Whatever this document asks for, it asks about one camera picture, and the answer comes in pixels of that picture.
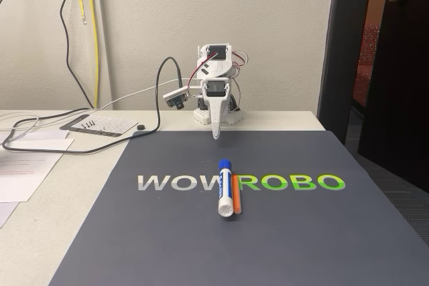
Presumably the dark grey door frame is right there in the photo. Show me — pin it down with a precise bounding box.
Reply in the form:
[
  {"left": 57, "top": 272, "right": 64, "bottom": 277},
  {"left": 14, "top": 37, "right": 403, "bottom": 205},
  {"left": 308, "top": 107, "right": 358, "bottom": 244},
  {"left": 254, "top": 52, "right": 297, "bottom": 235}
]
[{"left": 316, "top": 0, "right": 375, "bottom": 146}]

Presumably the red speckled seat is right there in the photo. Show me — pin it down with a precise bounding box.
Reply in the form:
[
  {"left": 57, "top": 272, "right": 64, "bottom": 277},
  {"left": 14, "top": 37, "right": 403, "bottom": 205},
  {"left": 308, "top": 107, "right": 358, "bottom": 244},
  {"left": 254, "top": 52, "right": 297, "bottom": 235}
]
[{"left": 351, "top": 23, "right": 382, "bottom": 108}]

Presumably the striped black white card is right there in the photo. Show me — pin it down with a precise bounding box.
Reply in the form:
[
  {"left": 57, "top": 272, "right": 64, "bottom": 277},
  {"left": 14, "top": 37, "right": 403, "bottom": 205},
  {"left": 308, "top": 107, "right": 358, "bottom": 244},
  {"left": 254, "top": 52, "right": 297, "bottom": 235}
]
[{"left": 59, "top": 114, "right": 139, "bottom": 138}]

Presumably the long yellow wire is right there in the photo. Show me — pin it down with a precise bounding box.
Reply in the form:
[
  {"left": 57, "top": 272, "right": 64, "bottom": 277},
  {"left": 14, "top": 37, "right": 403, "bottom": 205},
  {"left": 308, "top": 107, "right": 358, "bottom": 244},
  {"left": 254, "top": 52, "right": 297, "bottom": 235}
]
[{"left": 86, "top": 0, "right": 100, "bottom": 109}]

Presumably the long black camera cable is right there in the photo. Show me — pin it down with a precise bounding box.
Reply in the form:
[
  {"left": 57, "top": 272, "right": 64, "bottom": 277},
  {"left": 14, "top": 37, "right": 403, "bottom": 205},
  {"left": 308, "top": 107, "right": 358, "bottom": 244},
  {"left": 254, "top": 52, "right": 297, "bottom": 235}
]
[{"left": 1, "top": 0, "right": 184, "bottom": 155}]

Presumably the blank white paper sheet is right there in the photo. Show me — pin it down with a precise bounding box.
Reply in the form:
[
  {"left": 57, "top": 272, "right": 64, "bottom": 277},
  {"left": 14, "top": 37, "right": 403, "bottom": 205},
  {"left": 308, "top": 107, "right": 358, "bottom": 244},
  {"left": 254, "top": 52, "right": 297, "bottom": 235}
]
[
  {"left": 0, "top": 137, "right": 76, "bottom": 163},
  {"left": 0, "top": 130, "right": 70, "bottom": 142}
]

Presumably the orange chalk stick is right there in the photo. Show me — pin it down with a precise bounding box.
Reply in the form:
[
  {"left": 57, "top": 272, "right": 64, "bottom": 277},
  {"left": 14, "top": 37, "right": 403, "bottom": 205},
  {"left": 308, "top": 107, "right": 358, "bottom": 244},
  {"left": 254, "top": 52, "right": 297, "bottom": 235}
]
[{"left": 233, "top": 173, "right": 243, "bottom": 215}]

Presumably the dark brown door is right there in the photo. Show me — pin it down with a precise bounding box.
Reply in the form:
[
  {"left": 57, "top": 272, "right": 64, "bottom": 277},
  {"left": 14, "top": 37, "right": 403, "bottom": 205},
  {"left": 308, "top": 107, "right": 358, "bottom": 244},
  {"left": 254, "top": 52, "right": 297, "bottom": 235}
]
[{"left": 357, "top": 0, "right": 429, "bottom": 196}]

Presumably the pale grey paper sheet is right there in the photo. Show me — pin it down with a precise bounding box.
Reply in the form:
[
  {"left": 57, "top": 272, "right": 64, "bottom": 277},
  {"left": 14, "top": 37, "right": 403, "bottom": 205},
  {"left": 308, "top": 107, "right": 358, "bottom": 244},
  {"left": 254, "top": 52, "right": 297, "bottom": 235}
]
[{"left": 0, "top": 201, "right": 20, "bottom": 230}]

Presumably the dark grey WOWROBO mat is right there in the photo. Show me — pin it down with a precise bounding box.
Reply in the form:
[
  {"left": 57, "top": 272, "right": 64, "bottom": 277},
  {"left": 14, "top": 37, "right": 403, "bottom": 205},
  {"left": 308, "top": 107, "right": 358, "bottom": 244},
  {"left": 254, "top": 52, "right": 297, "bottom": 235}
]
[{"left": 48, "top": 130, "right": 429, "bottom": 286}]

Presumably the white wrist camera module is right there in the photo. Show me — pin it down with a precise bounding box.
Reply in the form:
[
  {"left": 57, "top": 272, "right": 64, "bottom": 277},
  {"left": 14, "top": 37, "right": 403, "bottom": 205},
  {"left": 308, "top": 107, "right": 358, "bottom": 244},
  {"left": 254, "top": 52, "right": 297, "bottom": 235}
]
[{"left": 162, "top": 85, "right": 189, "bottom": 111}]

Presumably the thin white cable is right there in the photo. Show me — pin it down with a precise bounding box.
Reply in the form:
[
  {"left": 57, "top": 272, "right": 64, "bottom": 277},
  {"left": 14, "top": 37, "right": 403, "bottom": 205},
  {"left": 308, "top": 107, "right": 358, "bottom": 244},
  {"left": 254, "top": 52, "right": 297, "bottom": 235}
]
[{"left": 0, "top": 78, "right": 202, "bottom": 143}]

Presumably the printed white paper sheet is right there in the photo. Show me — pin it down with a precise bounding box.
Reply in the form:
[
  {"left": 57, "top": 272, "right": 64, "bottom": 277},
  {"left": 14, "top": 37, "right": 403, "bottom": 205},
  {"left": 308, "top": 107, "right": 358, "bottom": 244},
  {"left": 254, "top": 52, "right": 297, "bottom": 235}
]
[{"left": 0, "top": 151, "right": 64, "bottom": 204}]

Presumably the blue and white marker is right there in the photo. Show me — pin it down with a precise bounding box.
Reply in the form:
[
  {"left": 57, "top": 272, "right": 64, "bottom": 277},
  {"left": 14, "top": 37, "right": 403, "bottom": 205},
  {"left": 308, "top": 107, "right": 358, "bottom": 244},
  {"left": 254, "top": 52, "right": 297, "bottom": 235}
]
[{"left": 214, "top": 158, "right": 235, "bottom": 219}]

